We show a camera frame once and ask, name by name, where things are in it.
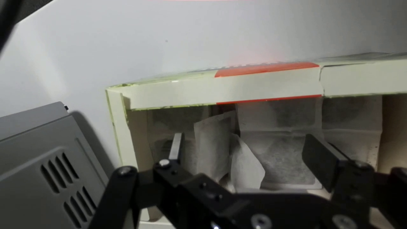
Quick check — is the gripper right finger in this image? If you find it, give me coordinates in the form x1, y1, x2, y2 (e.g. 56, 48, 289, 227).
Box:
301, 134, 407, 229

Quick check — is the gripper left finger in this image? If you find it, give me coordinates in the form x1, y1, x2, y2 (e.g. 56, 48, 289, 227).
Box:
88, 133, 242, 229

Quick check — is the white paper tea bag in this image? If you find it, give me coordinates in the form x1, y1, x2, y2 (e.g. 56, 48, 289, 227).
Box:
193, 111, 238, 182
236, 98, 324, 189
228, 133, 266, 192

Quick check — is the open cardboard tea box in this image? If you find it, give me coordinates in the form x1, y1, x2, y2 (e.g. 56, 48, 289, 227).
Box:
105, 52, 407, 229

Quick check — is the grey metal appliance with vents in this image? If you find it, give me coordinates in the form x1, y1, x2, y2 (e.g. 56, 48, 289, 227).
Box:
0, 101, 115, 229

